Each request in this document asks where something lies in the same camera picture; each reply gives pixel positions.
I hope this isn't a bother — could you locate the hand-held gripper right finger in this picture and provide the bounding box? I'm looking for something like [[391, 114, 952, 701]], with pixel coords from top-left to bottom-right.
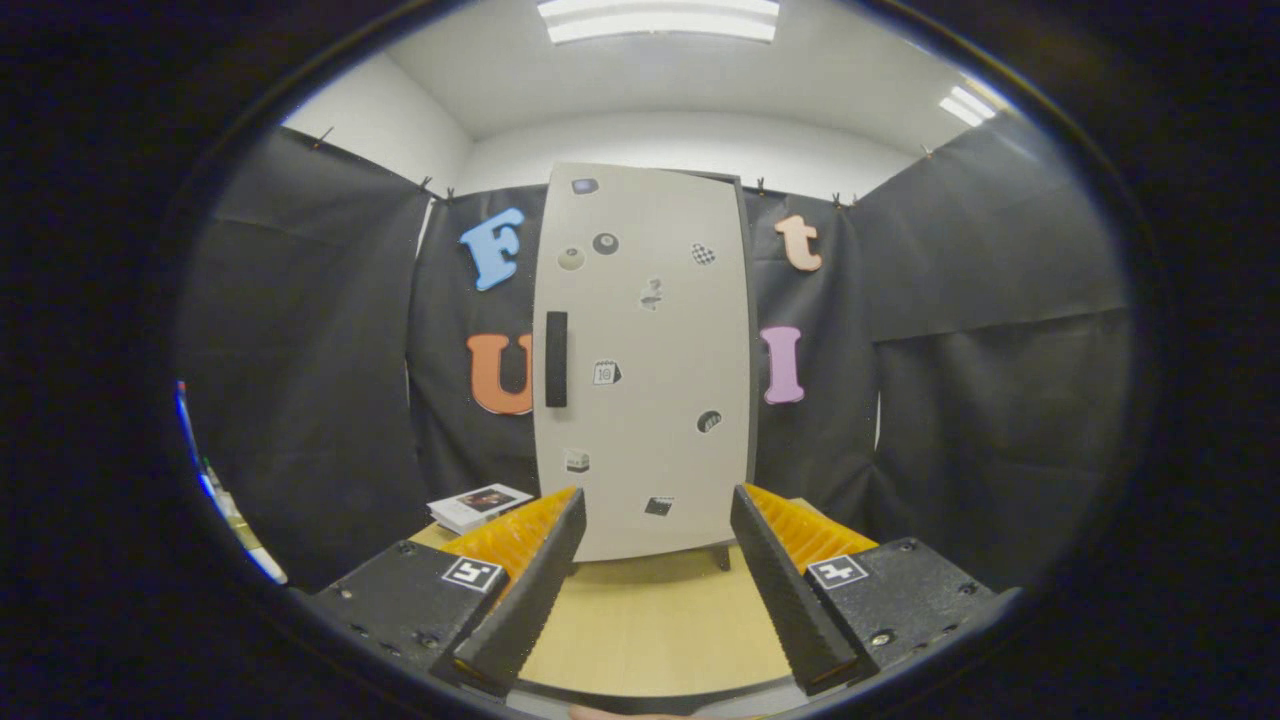
[[730, 484, 1023, 696]]

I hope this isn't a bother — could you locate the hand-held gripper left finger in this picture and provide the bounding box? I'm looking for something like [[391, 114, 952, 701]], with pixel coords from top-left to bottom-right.
[[310, 487, 588, 698]]

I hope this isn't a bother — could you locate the black door handle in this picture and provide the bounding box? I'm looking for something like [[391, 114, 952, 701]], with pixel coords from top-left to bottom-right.
[[545, 311, 569, 408]]

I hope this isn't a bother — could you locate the grey shoe cabinet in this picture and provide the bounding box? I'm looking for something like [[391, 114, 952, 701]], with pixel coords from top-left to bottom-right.
[[532, 163, 763, 573]]

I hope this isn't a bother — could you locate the colourful clutter pile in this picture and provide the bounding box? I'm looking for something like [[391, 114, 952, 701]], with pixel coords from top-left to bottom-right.
[[178, 380, 286, 586]]

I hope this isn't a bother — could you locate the black backdrop cloth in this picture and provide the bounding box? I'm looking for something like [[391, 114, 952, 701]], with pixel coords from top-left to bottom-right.
[[175, 110, 1136, 591]]

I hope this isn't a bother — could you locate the ceiling light panel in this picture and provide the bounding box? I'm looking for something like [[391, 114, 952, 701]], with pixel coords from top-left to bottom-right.
[[537, 0, 781, 44], [940, 86, 998, 128]]

